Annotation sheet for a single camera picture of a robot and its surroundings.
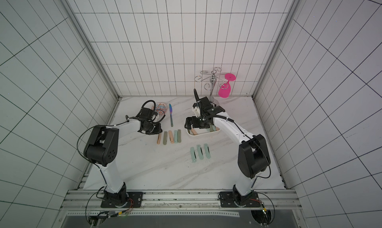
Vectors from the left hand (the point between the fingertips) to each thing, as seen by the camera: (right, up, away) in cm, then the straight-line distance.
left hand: (160, 132), depth 98 cm
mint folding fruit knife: (+31, -10, -8) cm, 34 cm away
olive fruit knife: (+4, -3, -3) cm, 6 cm away
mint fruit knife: (+27, -12, -10) cm, 31 cm away
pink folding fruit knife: (+8, -3, -2) cm, 8 cm away
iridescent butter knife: (+5, +14, +13) cm, 20 cm away
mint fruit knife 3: (+11, -3, -1) cm, 11 cm away
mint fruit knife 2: (+22, -12, -10) cm, 27 cm away
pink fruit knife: (0, -3, -4) cm, 5 cm away
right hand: (+23, +8, -10) cm, 26 cm away
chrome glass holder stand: (+35, +33, -7) cm, 49 cm away
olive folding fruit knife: (+13, -2, -1) cm, 13 cm away
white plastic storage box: (+26, -1, -1) cm, 26 cm away
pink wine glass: (+45, +30, +5) cm, 54 cm away
